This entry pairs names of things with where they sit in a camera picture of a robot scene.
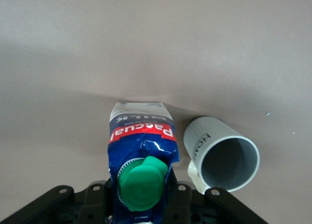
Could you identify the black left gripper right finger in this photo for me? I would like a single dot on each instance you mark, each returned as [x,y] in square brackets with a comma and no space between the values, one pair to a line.
[179,204]

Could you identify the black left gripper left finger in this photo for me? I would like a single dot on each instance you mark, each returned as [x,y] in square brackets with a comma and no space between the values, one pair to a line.
[95,204]

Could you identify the blue milk carton green cap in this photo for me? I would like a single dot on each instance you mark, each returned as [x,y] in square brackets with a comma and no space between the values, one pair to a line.
[141,136]

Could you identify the grey ribbed mug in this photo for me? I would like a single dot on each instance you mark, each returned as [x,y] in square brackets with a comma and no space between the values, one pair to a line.
[219,134]

